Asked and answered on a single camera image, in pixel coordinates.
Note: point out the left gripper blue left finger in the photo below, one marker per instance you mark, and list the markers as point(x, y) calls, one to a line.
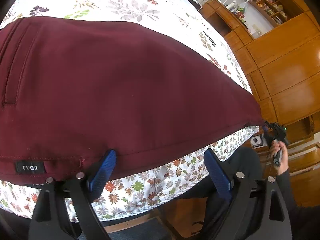
point(100, 175)

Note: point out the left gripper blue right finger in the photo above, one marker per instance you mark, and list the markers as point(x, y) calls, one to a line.
point(222, 181)

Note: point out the maroon pants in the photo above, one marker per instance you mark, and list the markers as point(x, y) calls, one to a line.
point(71, 90)

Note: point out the person's right forearm black sleeve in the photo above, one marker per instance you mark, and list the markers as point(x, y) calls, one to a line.
point(283, 181)

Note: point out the person's right hand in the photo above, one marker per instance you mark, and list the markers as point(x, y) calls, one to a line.
point(280, 158)

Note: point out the wooden desk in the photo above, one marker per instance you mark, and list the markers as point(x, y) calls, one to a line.
point(232, 30)

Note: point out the floral quilt bedspread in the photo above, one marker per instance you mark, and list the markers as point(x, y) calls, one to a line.
point(178, 19)

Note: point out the wooden wall shelf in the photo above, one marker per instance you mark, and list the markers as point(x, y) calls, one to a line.
point(276, 12)

